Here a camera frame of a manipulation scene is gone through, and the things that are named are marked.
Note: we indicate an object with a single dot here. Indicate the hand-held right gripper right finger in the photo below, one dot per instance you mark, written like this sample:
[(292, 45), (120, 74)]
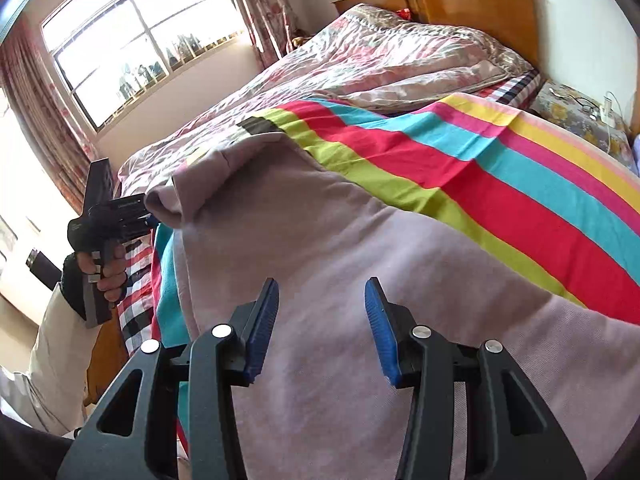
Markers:
[(378, 330)]

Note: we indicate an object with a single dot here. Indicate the wooden headboard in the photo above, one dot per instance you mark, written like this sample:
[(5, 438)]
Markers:
[(475, 15)]

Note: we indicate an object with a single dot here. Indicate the large grid window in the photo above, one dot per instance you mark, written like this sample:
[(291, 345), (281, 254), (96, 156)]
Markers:
[(135, 20)]

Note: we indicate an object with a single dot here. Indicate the lilac knitted sweater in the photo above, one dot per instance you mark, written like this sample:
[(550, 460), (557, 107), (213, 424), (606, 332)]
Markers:
[(325, 240)]

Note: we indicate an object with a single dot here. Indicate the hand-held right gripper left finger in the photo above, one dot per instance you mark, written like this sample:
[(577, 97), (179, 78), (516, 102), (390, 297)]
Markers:
[(264, 325)]

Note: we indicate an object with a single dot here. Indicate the person's left forearm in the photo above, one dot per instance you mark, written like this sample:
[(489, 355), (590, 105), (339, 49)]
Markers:
[(55, 360)]

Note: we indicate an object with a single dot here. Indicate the wooden bed frame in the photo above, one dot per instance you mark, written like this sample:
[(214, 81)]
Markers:
[(105, 360)]

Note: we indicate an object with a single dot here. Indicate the row of small bottles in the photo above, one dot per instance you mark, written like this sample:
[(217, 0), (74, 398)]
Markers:
[(165, 60)]

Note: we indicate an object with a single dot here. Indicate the white charger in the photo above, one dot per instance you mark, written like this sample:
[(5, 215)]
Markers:
[(608, 109)]

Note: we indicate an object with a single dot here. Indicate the floral pillow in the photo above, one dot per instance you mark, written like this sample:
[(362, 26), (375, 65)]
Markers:
[(565, 120)]

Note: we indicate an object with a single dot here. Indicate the person's left hand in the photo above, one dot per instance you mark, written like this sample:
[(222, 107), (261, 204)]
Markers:
[(113, 280)]

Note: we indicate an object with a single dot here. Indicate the black cylindrical object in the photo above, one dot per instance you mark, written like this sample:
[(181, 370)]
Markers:
[(44, 267)]

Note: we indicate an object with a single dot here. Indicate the floral curtain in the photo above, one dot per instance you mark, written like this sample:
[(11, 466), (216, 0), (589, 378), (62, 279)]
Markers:
[(40, 110), (265, 5)]

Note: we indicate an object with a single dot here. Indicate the small red cloth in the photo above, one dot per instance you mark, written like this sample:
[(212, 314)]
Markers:
[(404, 13)]

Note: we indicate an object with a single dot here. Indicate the colourful striped bedsheet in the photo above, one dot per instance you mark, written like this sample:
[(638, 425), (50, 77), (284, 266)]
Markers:
[(450, 160)]

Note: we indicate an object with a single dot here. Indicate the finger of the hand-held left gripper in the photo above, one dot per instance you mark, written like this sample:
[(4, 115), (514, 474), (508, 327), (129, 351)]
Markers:
[(149, 221)]

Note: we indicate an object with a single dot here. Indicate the pink floral quilt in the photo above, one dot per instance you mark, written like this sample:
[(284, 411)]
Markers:
[(375, 55)]

